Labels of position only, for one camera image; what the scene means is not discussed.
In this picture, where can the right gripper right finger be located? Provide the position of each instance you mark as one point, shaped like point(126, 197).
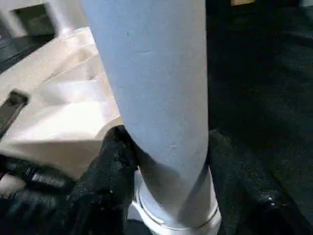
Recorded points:
point(249, 196)

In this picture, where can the white plastic table leg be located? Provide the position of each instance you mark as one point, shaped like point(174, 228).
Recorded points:
point(66, 17)
point(156, 78)

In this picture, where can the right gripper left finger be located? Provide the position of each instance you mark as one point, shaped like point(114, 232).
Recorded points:
point(105, 186)

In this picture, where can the white plastic table top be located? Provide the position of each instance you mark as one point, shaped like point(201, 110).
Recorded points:
point(58, 107)

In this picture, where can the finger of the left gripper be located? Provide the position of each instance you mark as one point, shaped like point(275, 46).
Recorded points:
point(12, 110)
point(36, 178)

